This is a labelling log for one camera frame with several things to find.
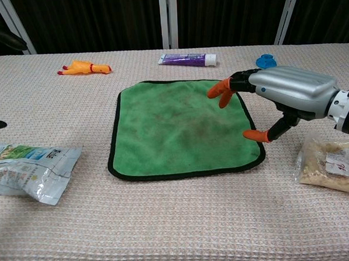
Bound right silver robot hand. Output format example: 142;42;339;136
205;62;341;147

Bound clear bag of beige food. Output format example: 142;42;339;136
291;127;349;200

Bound beige waffle tablecloth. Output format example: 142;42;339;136
0;37;349;261

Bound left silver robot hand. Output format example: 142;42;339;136
0;22;32;131

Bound white frame post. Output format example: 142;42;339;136
158;0;179;49
272;0;305;46
0;0;37;57

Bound orange rubber chicken toy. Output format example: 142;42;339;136
56;58;113;77

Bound white printed snack bag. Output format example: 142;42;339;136
0;139;86;208

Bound purple toothpaste tube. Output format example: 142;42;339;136
157;51;218;70

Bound dark grey cloth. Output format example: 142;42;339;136
103;74;268;184

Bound blue round lid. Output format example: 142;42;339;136
255;53;278;69

